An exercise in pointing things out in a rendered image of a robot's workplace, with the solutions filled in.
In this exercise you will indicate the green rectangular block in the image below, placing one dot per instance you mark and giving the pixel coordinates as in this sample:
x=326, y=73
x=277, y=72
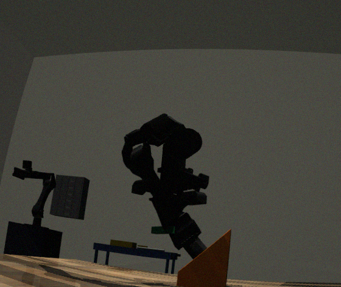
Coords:
x=160, y=230

